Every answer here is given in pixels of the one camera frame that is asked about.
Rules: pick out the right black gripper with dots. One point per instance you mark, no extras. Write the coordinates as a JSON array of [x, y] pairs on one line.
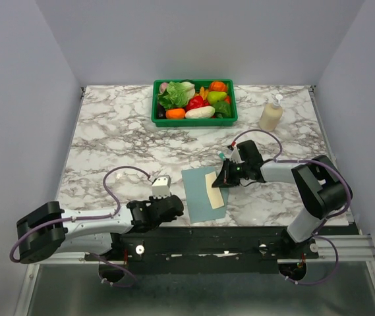
[[225, 178]]

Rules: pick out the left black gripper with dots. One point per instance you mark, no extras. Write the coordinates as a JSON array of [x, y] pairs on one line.
[[153, 201]]

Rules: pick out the green glue stick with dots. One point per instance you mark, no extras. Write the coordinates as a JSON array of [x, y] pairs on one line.
[[221, 156]]

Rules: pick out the blue-grey envelope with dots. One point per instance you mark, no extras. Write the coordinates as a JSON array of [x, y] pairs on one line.
[[196, 183]]

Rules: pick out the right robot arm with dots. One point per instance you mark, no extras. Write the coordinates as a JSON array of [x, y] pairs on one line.
[[324, 192]]

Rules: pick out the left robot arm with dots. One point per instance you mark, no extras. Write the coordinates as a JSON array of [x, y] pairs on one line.
[[51, 229]]

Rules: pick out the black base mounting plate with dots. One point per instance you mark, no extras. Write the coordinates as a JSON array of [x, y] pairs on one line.
[[205, 250]]

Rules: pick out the green plastic crate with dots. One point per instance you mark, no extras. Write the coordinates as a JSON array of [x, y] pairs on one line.
[[202, 89]]

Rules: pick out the green pepper toy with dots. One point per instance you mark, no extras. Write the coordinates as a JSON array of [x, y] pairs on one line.
[[222, 110]]

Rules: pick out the white radish toy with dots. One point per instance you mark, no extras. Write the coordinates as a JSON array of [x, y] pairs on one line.
[[206, 112]]

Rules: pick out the beige pump bottle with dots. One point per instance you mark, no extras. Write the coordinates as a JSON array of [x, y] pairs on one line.
[[271, 114]]

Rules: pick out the red pepper toy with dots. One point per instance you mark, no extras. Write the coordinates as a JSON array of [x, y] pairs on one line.
[[195, 103]]

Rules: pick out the green pear toy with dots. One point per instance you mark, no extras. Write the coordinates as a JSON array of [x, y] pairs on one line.
[[215, 96]]

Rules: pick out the orange carrot toy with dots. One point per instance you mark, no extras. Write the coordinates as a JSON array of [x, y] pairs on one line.
[[175, 114]]

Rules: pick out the orange pumpkin toy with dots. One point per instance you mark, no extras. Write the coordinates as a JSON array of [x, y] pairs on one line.
[[218, 86]]

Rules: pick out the green lettuce toy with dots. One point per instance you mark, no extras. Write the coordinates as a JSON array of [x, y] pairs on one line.
[[176, 95]]

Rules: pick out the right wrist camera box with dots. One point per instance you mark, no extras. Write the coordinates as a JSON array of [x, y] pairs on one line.
[[235, 156]]

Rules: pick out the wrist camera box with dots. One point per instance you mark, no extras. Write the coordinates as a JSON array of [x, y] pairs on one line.
[[161, 187], [235, 156]]

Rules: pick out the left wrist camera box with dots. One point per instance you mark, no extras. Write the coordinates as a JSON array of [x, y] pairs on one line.
[[161, 187]]

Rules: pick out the aluminium frame rail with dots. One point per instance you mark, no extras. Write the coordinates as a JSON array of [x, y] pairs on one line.
[[350, 248]]

